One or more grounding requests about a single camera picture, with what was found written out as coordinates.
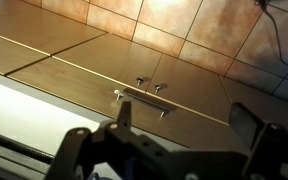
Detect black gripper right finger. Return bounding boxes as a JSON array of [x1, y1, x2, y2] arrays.
[[228, 101, 288, 180]]

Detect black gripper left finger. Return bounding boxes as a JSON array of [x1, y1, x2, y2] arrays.
[[45, 100, 185, 180]]

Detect silver bar drawer handle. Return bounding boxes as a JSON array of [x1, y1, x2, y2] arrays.
[[113, 87, 178, 122]]

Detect wooden drawer front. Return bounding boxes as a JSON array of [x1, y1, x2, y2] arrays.
[[7, 55, 252, 155]]

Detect white oven front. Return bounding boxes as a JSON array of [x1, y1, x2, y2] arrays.
[[0, 69, 189, 180]]

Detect plain wooden cabinet panel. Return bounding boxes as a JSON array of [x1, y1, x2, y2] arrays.
[[218, 75, 288, 135]]

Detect silver round door knob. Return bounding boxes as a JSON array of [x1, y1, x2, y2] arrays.
[[135, 76, 146, 88], [153, 83, 164, 95]]

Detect large wooden cabinet panel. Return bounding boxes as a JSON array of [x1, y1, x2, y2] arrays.
[[0, 0, 109, 56]]

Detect narrow wooden cabinet panel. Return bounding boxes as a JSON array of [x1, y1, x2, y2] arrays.
[[0, 30, 50, 76]]

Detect thin black floor cable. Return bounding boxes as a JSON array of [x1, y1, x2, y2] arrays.
[[253, 0, 288, 68]]

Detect black oven handle bar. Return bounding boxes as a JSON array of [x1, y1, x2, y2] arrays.
[[0, 128, 56, 165]]

